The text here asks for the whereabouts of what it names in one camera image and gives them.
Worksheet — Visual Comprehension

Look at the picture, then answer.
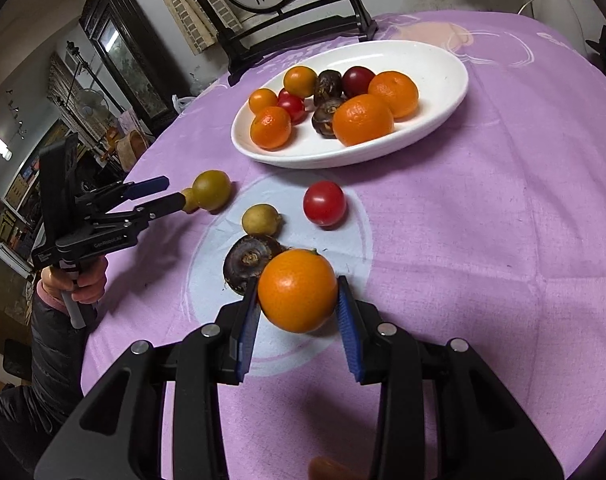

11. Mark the large orange mandarin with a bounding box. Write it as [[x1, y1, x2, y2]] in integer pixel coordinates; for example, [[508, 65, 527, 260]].
[[333, 93, 394, 146], [368, 70, 419, 120]]

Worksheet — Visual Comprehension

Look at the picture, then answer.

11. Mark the black jacket forearm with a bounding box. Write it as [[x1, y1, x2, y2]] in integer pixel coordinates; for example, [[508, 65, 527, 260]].
[[0, 289, 88, 479]]

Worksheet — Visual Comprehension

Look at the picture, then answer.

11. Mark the white standing fan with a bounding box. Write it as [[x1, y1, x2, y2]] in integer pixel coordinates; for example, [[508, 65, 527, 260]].
[[76, 89, 110, 122]]

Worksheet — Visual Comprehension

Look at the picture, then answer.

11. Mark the purple tablecloth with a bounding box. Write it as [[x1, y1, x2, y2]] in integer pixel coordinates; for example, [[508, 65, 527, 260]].
[[82, 11, 606, 474]]

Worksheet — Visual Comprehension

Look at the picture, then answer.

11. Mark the small tan longan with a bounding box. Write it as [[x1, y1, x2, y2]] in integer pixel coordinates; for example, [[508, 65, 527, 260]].
[[181, 186, 200, 214], [241, 204, 282, 236]]

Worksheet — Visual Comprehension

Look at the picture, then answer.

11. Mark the dark wooden cabinet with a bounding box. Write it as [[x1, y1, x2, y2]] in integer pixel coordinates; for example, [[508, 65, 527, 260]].
[[79, 0, 189, 136]]

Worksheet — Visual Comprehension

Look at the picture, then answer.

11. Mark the red cherry tomato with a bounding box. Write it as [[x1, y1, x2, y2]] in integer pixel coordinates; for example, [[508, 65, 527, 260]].
[[278, 88, 292, 101], [303, 181, 347, 228], [277, 95, 307, 125]]

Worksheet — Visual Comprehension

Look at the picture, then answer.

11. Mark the orange kumquat fruit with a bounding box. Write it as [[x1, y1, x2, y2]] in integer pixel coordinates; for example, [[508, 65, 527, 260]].
[[248, 88, 278, 115]]

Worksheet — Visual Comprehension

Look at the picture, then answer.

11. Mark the left beige curtain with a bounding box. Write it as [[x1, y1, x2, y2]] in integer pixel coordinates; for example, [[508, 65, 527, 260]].
[[163, 0, 241, 54]]

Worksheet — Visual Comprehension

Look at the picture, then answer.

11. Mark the black framed round painting screen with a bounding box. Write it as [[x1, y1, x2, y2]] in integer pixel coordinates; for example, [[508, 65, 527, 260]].
[[196, 0, 378, 86]]

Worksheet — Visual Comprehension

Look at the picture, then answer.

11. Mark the small orange mandarin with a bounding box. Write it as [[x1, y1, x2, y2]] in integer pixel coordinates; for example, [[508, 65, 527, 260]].
[[250, 106, 292, 151]]

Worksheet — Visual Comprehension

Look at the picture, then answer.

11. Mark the person's left hand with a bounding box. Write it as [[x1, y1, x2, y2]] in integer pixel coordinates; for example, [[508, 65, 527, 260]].
[[37, 256, 108, 310]]

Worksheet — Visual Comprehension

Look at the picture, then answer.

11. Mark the white oval plate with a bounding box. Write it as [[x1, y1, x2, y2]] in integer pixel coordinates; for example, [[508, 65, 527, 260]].
[[230, 40, 469, 169]]

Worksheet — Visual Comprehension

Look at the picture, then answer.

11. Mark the yellow orange round fruit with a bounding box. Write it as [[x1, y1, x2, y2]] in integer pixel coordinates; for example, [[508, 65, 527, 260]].
[[282, 65, 317, 99]]

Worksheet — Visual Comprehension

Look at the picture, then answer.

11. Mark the green olive round fruit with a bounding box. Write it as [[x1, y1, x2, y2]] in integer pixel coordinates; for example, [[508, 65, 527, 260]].
[[192, 170, 231, 211]]

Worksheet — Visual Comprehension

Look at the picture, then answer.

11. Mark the dark brown water chestnut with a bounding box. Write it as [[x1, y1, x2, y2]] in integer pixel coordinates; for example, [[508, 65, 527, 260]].
[[312, 96, 345, 139]]

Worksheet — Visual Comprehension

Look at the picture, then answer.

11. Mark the dark wrinkled passion fruit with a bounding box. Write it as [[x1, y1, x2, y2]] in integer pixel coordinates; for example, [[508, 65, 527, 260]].
[[313, 70, 343, 106]]

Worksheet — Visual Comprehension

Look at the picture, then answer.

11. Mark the dark red plum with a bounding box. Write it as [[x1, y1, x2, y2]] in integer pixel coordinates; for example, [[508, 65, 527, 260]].
[[342, 66, 376, 99]]

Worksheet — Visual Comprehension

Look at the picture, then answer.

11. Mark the white plastic bag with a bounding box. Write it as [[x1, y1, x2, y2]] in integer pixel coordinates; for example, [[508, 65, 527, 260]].
[[172, 94, 196, 114]]

